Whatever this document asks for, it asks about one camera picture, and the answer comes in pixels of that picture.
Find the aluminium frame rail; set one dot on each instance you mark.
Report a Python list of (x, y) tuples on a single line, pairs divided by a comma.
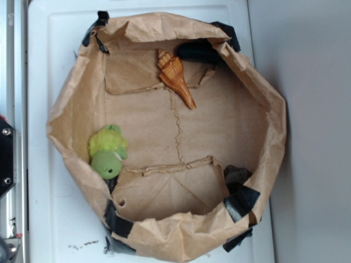
[(14, 211)]

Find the dark grey rock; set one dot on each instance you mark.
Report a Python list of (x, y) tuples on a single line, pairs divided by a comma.
[(235, 177)]

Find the green plush turtle toy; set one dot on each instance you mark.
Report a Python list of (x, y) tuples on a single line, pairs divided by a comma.
[(107, 149)]

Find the brown paper bag container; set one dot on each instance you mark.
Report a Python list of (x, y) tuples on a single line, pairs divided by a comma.
[(170, 200)]

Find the black metal bracket plate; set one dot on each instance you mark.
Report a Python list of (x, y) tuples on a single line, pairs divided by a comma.
[(7, 160)]

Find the orange wooden spiral seashell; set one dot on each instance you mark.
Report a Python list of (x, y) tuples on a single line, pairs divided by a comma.
[(172, 75)]

